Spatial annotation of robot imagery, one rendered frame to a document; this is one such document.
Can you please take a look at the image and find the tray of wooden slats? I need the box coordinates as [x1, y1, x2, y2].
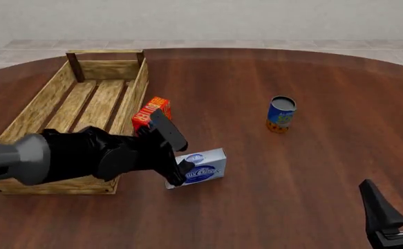
[0, 48, 150, 196]

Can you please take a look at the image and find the blue and yellow soup tin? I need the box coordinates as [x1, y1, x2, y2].
[265, 95, 298, 134]

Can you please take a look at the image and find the red and orange butter box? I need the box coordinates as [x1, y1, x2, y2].
[131, 95, 172, 137]

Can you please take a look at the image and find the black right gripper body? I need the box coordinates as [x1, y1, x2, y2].
[364, 223, 403, 249]

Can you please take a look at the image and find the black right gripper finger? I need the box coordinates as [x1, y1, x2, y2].
[358, 178, 403, 231]

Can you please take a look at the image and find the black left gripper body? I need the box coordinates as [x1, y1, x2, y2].
[152, 147, 182, 181]

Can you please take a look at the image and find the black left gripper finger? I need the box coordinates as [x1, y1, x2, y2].
[176, 158, 198, 172]
[165, 169, 187, 187]

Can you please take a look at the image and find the white and blue cream cheese box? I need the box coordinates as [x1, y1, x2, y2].
[165, 147, 228, 190]

